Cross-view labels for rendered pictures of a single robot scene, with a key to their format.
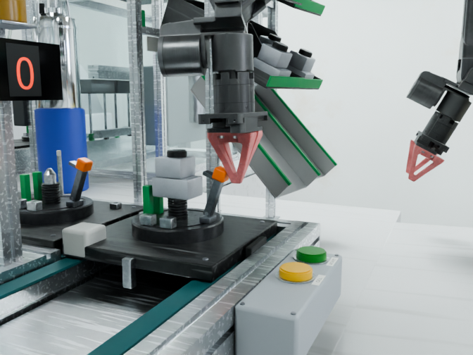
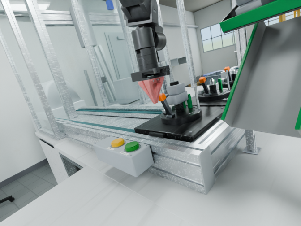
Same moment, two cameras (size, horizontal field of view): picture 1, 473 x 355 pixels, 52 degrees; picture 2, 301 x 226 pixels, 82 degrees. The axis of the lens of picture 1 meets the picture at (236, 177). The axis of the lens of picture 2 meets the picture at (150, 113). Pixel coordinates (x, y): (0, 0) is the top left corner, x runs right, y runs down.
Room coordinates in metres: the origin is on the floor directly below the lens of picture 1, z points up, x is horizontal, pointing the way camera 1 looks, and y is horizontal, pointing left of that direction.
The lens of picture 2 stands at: (0.87, -0.47, 1.16)
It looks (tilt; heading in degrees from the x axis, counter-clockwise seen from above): 14 degrees down; 114
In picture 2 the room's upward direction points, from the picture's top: 14 degrees counter-clockwise
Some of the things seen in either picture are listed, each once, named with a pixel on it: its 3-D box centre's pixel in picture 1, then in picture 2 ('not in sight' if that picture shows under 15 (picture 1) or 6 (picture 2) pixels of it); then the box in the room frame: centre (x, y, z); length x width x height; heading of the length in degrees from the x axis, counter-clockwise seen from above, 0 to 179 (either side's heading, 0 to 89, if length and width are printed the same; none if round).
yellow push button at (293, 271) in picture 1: (295, 275); (118, 143); (0.56, -0.07, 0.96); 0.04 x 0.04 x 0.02
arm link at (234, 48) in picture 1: (228, 53); (144, 40); (0.69, 0.01, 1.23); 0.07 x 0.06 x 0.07; 83
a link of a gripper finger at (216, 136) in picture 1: (238, 149); (155, 87); (0.69, 0.00, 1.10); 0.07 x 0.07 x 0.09; 66
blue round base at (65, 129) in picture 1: (62, 149); not in sight; (1.60, 0.58, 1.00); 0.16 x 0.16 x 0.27
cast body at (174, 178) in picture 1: (172, 172); (178, 91); (0.73, 0.10, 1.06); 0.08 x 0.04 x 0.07; 64
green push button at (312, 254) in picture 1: (311, 257); (132, 147); (0.62, -0.10, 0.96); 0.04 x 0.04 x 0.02
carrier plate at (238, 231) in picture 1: (178, 236); (181, 119); (0.72, 0.09, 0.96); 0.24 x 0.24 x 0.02; 66
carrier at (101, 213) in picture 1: (50, 190); (212, 87); (0.83, 0.32, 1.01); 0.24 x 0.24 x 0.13; 66
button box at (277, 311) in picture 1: (295, 299); (120, 152); (0.56, -0.07, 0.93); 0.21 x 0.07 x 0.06; 156
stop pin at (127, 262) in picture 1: (129, 272); not in sight; (0.61, 0.14, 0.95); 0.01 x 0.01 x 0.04; 66
